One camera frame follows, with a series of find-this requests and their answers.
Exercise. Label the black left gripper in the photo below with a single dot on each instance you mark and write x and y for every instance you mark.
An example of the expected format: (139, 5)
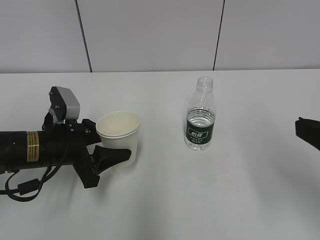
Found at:
(67, 142)

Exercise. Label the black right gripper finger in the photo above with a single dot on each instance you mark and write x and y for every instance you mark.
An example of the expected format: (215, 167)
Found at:
(309, 131)

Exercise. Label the white paper cup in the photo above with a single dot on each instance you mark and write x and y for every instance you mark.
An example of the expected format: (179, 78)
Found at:
(120, 130)

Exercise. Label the clear water bottle green label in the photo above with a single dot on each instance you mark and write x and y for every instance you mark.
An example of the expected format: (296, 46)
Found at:
(201, 115)

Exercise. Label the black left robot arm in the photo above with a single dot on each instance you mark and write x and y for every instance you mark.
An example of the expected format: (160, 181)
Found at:
(20, 150)

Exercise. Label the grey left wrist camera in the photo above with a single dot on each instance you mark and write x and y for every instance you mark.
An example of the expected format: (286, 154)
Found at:
(64, 103)

